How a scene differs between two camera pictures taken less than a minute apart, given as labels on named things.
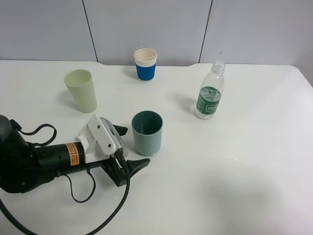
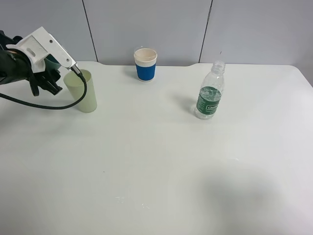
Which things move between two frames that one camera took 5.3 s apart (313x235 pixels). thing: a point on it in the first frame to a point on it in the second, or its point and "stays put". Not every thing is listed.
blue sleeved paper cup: x=145 y=60 stays put
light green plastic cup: x=80 y=85 stays put
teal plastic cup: x=147 y=126 to x=51 y=63
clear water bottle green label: x=209 y=96 stays put
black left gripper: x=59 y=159 to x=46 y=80
